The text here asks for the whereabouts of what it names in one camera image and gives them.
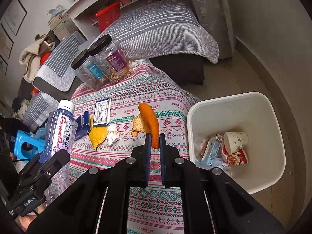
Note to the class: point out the blue plush toy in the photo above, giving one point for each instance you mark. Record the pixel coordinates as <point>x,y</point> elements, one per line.
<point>40,133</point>

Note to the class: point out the blue white paper card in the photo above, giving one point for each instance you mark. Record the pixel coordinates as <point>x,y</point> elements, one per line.
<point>102,112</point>

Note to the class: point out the beige folded blanket pile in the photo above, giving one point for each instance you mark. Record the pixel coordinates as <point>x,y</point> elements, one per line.
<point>30,57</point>

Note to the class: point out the blue plastic stool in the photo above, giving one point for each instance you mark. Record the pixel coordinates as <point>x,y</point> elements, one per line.
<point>27,146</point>

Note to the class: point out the purple label nut jar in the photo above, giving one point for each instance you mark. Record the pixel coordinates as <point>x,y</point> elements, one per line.
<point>110,58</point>

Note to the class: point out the dark blue carton box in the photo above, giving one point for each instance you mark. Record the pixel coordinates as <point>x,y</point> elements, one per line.
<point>83,126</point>

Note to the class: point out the dark sofa with quilt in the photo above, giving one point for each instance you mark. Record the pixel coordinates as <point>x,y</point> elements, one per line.
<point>55,80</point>

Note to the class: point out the grey quilted bed cover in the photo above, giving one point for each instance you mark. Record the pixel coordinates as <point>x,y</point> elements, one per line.
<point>162,28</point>

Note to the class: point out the grey lace curtain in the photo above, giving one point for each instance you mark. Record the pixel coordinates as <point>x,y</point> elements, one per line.
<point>215,17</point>

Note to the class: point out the person left hand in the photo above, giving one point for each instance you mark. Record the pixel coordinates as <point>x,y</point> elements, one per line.
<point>26,220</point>

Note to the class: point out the teal label snack jar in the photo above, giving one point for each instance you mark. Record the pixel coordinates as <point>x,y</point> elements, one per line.
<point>88,71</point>

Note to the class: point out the clear plastic water bottle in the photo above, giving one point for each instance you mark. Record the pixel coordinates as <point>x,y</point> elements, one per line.
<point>60,134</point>

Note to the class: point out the white paper ball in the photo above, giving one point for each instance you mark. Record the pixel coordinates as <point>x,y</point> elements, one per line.
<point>218,163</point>

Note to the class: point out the white plastic trash bin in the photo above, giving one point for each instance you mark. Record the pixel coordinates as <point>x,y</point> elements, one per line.
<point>253,144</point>

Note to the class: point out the yellow snack bag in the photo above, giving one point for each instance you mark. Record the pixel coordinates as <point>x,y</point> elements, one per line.
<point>97,135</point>

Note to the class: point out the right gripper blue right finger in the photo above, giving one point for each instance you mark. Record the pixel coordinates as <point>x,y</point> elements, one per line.
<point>162,158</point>

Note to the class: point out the framed wall picture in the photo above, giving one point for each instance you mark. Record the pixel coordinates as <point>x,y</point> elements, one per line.
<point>6,42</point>
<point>15,15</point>

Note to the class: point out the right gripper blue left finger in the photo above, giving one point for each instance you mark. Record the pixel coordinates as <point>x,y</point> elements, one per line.
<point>147,151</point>

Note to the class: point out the large orange peel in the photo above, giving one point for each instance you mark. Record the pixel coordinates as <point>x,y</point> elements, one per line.
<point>147,122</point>

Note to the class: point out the red cushion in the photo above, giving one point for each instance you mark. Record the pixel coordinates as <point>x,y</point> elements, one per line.
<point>108,15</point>

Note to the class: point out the floral paper cup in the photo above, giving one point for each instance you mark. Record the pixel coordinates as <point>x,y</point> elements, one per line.
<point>235,140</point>

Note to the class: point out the small white milk carton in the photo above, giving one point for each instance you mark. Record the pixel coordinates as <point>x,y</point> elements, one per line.
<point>212,150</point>

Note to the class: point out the red instant noodle cup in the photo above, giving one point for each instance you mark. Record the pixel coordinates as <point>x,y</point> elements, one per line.
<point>239,157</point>

